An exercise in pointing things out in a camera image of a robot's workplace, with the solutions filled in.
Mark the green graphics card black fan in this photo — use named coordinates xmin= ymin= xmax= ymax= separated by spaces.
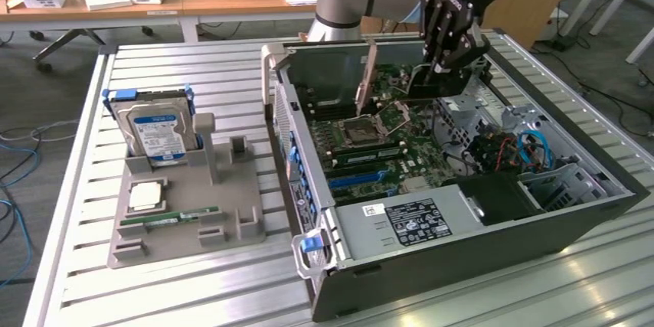
xmin=354 ymin=38 xmax=469 ymax=118

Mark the white floor device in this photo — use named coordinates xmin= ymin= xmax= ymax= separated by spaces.
xmin=546 ymin=8 xmax=571 ymax=41

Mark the black power strip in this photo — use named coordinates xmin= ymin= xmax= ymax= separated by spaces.
xmin=530 ymin=35 xmax=569 ymax=52

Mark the silver perforated drive cage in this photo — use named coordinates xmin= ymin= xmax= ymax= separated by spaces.
xmin=432 ymin=70 xmax=515 ymax=152

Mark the open metal socket cover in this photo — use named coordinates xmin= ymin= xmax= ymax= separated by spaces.
xmin=374 ymin=99 xmax=416 ymax=137

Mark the black power connector bundle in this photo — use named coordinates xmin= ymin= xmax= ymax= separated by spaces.
xmin=467 ymin=133 xmax=517 ymax=173

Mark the green motherboard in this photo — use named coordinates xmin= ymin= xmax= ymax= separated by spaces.
xmin=304 ymin=62 xmax=465 ymax=205

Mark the silver chipset heatsink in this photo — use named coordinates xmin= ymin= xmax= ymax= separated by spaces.
xmin=403 ymin=177 xmax=436 ymax=195

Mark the blue expansion slot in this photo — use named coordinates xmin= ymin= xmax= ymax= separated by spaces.
xmin=326 ymin=168 xmax=392 ymax=192

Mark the grey power supply unit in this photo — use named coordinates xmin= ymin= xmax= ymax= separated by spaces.
xmin=334 ymin=184 xmax=485 ymax=261

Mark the black open PC case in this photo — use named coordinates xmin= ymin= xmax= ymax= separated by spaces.
xmin=259 ymin=34 xmax=653 ymax=322

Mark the hard disk in blue caddy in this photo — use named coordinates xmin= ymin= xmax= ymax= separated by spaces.
xmin=100 ymin=83 xmax=199 ymax=168

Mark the grey plastic parts rack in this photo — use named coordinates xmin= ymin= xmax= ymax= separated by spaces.
xmin=105 ymin=112 xmax=268 ymax=270

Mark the silver CPU chip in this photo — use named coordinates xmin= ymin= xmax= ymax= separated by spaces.
xmin=125 ymin=183 xmax=166 ymax=212

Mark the green RAM stick bare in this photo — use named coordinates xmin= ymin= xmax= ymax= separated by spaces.
xmin=120 ymin=207 xmax=220 ymax=228

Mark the black floor cable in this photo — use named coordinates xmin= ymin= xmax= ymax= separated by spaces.
xmin=530 ymin=5 xmax=654 ymax=136

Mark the CPU socket metal frame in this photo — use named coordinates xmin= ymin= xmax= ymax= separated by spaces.
xmin=338 ymin=114 xmax=384 ymax=149

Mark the blue data wire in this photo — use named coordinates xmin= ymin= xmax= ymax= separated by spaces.
xmin=515 ymin=129 xmax=558 ymax=173

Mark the silver disk bay bracket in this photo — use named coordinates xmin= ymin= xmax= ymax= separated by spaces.
xmin=515 ymin=162 xmax=614 ymax=213

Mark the grey floor cable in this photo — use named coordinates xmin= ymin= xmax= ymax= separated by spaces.
xmin=0 ymin=119 xmax=80 ymax=142

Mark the blue floor cable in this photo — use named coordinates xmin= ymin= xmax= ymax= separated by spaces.
xmin=0 ymin=142 xmax=40 ymax=288

